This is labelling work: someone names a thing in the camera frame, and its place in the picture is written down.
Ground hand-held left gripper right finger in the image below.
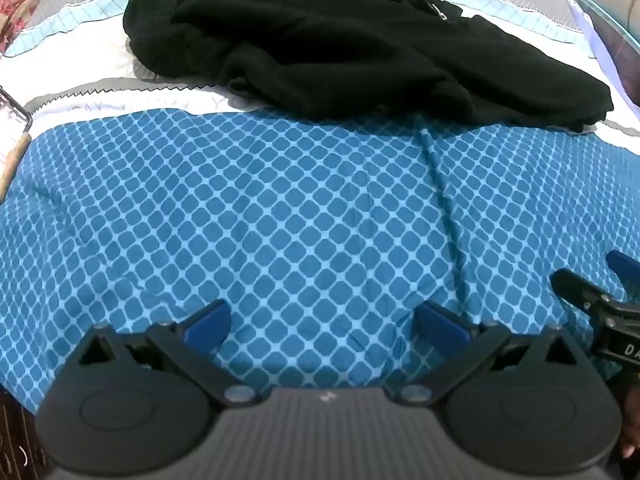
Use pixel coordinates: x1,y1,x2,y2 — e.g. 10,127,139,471
392,301,587,407

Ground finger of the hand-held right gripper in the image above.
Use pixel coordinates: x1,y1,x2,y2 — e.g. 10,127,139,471
550,269,610,322
606,251,640,292

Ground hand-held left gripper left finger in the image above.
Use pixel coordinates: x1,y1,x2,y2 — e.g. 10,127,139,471
75,299,261,407

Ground black pants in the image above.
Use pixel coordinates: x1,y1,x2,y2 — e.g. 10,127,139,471
122,0,615,134

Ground person's right hand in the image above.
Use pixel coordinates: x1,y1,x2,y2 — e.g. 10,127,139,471
620,385,640,461

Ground blue patterned striped bedsheet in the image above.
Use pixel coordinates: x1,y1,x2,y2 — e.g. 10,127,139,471
0,0,640,407

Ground dark patterned cloth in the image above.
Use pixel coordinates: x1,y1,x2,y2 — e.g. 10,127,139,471
0,391,48,480

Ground teal edged furniture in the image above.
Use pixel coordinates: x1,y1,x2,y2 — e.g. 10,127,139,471
574,0,640,137

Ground wooden stick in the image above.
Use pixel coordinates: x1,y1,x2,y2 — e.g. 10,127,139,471
0,132,32,202

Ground smartphone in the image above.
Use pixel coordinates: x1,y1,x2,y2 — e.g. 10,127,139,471
0,85,34,163

